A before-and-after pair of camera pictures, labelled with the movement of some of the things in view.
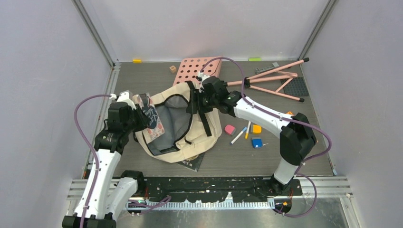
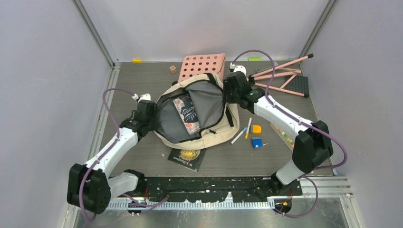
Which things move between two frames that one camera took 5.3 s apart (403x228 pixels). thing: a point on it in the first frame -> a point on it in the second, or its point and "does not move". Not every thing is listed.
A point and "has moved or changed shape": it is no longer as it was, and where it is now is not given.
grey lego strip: x=261 y=69 does not move
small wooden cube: x=173 y=69 does not move
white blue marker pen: x=244 y=129 does not move
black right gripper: x=196 y=96 -> x=226 y=96
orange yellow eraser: x=256 y=129 does not move
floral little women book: x=156 y=129 has moved or changed shape
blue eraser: x=257 y=143 does not move
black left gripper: x=143 y=119 -> x=156 y=123
